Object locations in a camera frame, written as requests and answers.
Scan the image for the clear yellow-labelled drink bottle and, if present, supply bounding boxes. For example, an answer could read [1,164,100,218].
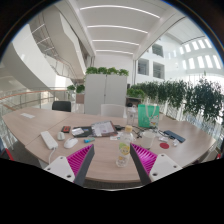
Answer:
[115,124,134,168]

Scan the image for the clear white-lidded water bottle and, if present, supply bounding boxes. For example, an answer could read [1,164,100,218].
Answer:
[126,104,138,127]

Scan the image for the black folder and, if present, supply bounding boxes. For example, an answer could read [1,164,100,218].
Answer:
[71,125,94,138]

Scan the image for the dark blue keyboard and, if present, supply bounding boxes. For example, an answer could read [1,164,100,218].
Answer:
[163,129,186,144]

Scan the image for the white power strip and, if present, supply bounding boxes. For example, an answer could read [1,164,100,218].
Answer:
[40,130,59,150]

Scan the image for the green tote bag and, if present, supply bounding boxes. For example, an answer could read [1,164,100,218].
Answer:
[137,103,160,129]

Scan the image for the row of green hedge plants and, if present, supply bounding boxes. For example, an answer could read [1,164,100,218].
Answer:
[126,78,224,123]

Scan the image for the brown planter with plant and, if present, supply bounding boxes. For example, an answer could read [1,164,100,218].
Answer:
[66,84,86,104]

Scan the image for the black chair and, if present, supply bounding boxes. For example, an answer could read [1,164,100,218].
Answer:
[51,100,72,113]

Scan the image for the white computer mouse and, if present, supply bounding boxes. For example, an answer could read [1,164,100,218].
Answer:
[63,137,79,149]

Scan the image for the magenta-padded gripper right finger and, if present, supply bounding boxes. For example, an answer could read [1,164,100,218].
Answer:
[129,143,184,186]

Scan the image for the white cabinet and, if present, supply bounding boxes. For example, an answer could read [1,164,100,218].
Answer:
[83,73,128,116]

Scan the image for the green plants atop cabinet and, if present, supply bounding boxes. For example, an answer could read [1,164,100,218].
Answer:
[85,66,130,77]

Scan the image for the ceiling light strips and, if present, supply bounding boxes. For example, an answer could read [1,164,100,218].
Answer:
[79,4,161,55]

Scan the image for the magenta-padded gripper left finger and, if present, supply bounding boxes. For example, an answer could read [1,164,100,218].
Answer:
[43,143,96,187]

